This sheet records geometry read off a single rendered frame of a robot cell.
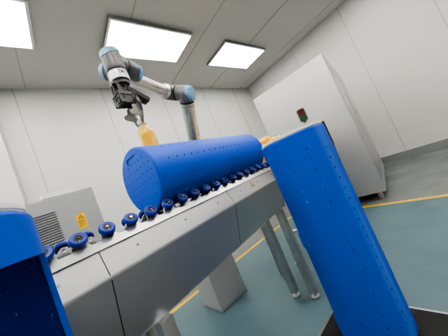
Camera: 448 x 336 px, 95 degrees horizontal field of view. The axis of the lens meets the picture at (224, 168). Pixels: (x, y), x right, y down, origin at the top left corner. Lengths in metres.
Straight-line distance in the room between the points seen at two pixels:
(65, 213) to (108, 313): 1.80
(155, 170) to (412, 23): 5.17
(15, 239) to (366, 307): 1.01
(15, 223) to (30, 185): 3.46
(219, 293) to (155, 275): 1.24
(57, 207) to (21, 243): 2.10
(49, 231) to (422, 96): 5.76
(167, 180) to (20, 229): 0.53
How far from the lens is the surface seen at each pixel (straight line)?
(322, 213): 0.88
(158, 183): 0.81
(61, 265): 0.68
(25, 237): 0.37
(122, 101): 1.03
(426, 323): 1.27
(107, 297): 0.70
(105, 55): 1.17
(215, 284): 1.93
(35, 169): 3.88
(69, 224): 2.43
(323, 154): 0.87
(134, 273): 0.72
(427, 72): 5.33
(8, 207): 0.38
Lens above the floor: 0.95
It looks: 4 degrees up
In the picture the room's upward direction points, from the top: 23 degrees counter-clockwise
